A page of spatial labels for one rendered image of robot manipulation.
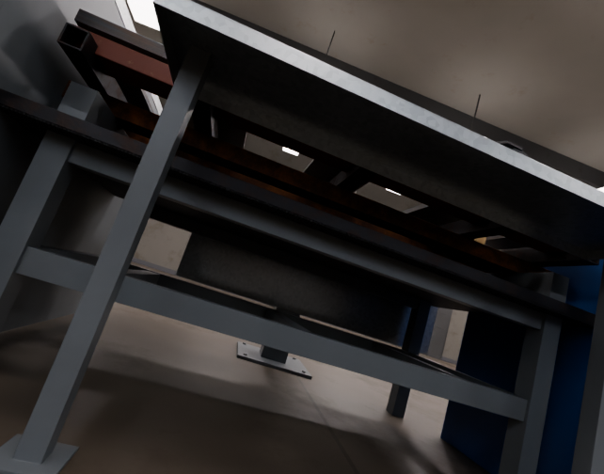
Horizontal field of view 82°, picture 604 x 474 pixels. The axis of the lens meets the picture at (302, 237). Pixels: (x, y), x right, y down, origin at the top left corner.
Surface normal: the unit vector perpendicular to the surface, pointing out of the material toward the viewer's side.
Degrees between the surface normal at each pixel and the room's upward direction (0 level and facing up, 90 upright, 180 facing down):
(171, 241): 90
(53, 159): 90
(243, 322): 90
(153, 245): 90
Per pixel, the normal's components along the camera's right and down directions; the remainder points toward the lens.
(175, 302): 0.23, -0.11
